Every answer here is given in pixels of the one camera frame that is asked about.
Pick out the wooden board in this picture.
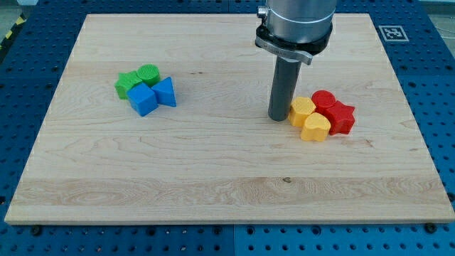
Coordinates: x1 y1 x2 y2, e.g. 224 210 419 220
5 14 454 225

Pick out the blue cube block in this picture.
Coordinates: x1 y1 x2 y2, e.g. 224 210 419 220
127 83 159 117

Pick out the blue triangle block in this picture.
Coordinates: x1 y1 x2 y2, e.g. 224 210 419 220
151 77 176 107

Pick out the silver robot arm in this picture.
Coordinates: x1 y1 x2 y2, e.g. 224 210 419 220
257 0 337 43

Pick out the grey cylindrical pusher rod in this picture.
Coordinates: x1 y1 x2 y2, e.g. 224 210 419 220
268 56 301 122

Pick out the green star block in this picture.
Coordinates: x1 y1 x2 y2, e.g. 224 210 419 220
114 70 142 100

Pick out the red cylinder block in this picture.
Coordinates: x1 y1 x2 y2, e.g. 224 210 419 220
311 90 336 114

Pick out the green cylinder block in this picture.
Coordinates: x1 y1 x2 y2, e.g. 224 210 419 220
136 64 161 87

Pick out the yellow hexagon block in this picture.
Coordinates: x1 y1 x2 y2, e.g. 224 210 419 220
288 97 316 127

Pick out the white fiducial marker tag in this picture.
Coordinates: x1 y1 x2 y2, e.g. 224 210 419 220
379 25 409 42

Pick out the red star block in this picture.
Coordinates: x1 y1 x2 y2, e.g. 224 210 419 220
323 101 355 135

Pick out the yellow heart block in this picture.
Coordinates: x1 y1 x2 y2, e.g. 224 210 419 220
300 112 331 142

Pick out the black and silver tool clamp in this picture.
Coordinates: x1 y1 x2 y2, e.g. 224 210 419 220
255 23 333 65

